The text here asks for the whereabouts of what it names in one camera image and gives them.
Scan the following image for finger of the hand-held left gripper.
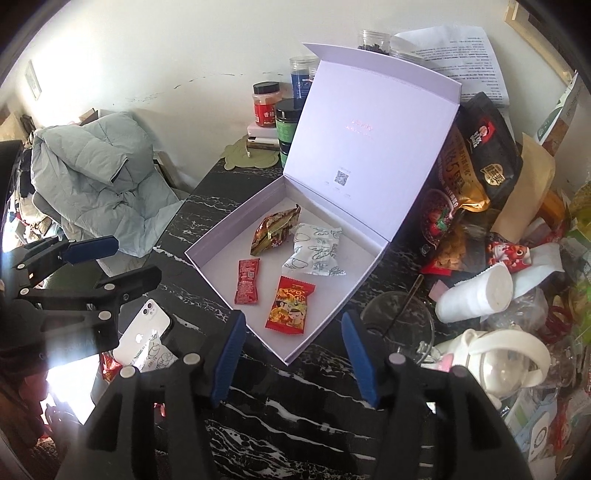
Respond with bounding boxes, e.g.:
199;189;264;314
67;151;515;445
21;266;162;354
11;235;119;283

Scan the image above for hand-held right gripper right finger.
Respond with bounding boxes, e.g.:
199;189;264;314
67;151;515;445
341;310;532;480

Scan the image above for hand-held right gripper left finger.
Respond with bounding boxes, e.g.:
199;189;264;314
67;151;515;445
55;310;247;480

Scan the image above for white croissant print snack packet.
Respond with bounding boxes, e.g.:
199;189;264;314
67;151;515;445
283;222;347;277
134;335;178;372

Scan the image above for small red snack packet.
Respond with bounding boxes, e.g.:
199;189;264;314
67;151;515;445
234;258;260;304

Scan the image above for red cartoon print snack packet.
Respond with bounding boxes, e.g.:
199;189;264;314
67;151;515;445
264;275;316;333

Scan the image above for brown gold snack packet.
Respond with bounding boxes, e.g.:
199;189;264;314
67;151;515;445
250;204;302;256

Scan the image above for lavender gift box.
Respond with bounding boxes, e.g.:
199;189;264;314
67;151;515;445
185;42;462;366

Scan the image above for white smartphone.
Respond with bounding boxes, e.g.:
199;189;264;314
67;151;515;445
112;299;174;370

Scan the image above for clear glass cup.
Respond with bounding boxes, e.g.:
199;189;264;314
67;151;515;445
360;291;435;365

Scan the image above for pile of clothes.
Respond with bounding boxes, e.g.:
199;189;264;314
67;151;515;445
4;138;61;245

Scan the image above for light blue puffer jacket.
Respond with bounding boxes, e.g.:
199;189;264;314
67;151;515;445
30;111;185;257

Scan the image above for metal spoon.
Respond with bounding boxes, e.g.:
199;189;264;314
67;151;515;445
383;275;424;333

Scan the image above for white paper cup stack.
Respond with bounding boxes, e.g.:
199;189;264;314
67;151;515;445
435;265;513;324

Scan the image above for white cartoon kettle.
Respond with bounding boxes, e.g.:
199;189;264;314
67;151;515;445
434;329;552;402

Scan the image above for green flower shaped coaster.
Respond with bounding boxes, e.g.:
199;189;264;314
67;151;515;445
224;136;282;171

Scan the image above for black red food bag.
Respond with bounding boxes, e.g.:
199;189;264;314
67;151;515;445
418;124;490;275

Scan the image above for red white snack packet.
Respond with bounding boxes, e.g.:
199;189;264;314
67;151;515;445
485;233;532;278

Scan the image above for white flat box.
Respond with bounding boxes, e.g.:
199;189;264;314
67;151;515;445
246;122;280;151

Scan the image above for green jar black lid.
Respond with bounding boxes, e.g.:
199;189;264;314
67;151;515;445
276;98;305;169

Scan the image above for red jar black lid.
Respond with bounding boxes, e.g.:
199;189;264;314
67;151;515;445
252;82;281;127

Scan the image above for brown paper bag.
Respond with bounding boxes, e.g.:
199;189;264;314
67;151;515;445
489;133;557;245

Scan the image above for black gold snack bag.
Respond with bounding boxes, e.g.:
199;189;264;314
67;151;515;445
455;91;525;213

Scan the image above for blue jar clear lid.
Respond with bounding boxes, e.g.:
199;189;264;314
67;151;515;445
289;55;319;100

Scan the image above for green white carton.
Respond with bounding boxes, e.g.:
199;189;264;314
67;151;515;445
536;71;587;155

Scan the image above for printed paper sheet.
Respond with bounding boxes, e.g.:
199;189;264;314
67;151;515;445
394;25;511;109

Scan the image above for clear plastic jar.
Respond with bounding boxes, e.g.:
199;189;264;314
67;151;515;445
390;34;426;58

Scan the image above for clear jar dark contents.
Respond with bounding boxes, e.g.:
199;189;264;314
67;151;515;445
358;30;391;54

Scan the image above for framed wall picture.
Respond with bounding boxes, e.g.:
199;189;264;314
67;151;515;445
25;60;43;100

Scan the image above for wooden frame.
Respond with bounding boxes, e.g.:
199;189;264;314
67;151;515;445
503;0;578;86

